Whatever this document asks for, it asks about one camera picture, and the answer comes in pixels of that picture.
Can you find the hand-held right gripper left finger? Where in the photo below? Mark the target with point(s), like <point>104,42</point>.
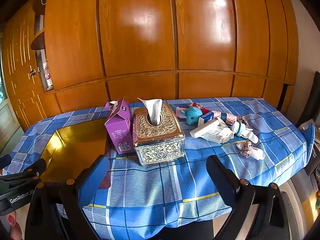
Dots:
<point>96,177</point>

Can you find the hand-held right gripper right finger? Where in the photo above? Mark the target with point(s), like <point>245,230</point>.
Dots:
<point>222,180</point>

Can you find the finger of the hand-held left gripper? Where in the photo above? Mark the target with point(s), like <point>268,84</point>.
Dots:
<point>30,170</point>

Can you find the gold metal tray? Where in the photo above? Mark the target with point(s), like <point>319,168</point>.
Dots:
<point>75,150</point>

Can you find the small white floral sock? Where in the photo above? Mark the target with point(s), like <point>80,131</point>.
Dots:
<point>245,150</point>

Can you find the white gloves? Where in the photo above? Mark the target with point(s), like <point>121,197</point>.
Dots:
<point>221,134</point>

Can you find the white sock with green stripes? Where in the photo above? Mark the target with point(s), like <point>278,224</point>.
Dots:
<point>243,131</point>

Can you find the white soft packet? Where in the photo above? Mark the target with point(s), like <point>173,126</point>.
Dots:
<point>203,130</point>

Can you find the pink towel with blue band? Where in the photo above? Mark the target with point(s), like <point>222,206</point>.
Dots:
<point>231,118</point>

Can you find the brown satin scrunchie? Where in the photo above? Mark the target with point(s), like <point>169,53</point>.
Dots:
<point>242,119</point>

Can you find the blue pocket tissue pack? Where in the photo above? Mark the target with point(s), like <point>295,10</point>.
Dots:
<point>207,117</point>

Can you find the red plush toy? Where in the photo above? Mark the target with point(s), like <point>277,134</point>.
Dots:
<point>206,111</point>

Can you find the blue plush elephant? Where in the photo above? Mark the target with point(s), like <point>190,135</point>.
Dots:
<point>193,115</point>

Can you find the person's left hand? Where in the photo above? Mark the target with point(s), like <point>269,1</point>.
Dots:
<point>13,223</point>

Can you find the blue plaid tablecloth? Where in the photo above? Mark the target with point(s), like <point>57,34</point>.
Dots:
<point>175,192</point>

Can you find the purple carton box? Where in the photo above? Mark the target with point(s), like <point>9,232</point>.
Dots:
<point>118,132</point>

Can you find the ornate gold tissue box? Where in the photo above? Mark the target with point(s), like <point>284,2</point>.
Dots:
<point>157,140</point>

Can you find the glass panel door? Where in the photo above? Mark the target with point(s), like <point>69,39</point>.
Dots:
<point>2,90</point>

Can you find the wooden door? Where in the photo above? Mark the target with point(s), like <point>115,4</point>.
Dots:
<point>22,80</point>

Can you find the pink white floral containers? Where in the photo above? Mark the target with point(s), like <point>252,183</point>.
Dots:
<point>47,76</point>

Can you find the dark chair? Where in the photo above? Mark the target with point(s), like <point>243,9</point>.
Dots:
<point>315,100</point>

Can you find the wooden wardrobe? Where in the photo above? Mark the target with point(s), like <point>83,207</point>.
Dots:
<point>137,42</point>

